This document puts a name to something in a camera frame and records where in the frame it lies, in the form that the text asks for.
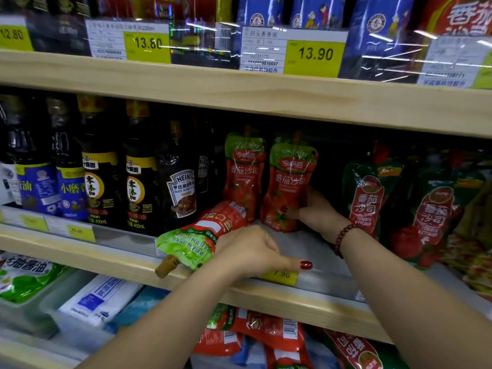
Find dark bottles with black labels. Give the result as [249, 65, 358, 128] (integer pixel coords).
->
[0, 0, 93, 56]

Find yellow white price tag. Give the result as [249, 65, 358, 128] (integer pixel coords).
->
[85, 18, 171, 65]
[417, 34, 492, 90]
[0, 16, 34, 52]
[240, 27, 349, 79]

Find dark bottle with white label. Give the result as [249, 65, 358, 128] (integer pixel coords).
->
[0, 94, 21, 208]

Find person's right hand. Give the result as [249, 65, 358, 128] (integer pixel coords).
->
[282, 186, 349, 243]

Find black pepper sauce bottle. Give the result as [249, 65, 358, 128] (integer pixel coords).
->
[158, 120, 199, 232]

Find person's right forearm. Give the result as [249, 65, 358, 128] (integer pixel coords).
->
[338, 227, 492, 369]

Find dark green ketchup pouch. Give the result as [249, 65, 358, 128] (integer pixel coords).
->
[321, 328, 409, 369]
[392, 150, 487, 270]
[340, 142, 404, 241]

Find pile of colourful sauce packets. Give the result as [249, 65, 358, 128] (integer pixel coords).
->
[442, 180, 492, 301]

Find red bead bracelet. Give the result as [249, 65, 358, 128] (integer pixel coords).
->
[333, 223, 360, 260]

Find clear plastic price rail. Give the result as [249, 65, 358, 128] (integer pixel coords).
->
[0, 205, 492, 319]
[0, 14, 492, 89]

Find red ketchup pouch with barcode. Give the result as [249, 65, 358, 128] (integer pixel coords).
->
[231, 307, 306, 353]
[193, 303, 243, 357]
[264, 344, 314, 369]

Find red green ketchup pouch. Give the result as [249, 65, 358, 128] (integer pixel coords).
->
[155, 200, 248, 279]
[222, 125, 268, 223]
[260, 130, 319, 233]

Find light blue pouch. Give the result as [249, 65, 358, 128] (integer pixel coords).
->
[105, 286, 170, 335]

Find red sauce pack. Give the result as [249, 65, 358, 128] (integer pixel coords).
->
[417, 0, 492, 39]

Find green soy sauce pouch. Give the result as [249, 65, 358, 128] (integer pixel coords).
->
[0, 251, 69, 305]

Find small yellow price tag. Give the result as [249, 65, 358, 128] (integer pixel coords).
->
[261, 270, 299, 287]
[19, 214, 50, 232]
[45, 217, 97, 243]

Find person's left hand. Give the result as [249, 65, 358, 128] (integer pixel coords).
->
[211, 225, 313, 283]

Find dark bottle with blue label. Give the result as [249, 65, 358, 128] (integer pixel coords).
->
[8, 94, 62, 216]
[46, 97, 90, 222]

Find red labelled bottles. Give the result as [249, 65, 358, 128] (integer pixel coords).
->
[96, 0, 233, 24]

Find clear plastic shelf tray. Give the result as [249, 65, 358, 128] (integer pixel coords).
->
[0, 265, 116, 358]

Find person's left forearm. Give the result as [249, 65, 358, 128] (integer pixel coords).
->
[77, 261, 255, 369]

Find white blue pouch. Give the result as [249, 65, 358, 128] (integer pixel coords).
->
[58, 274, 144, 327]

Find blue sesame oil pack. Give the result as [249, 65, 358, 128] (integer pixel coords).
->
[289, 0, 346, 32]
[232, 0, 285, 69]
[339, 0, 416, 80]

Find wooden shelf board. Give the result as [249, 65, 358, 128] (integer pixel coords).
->
[0, 223, 393, 345]
[0, 50, 492, 139]

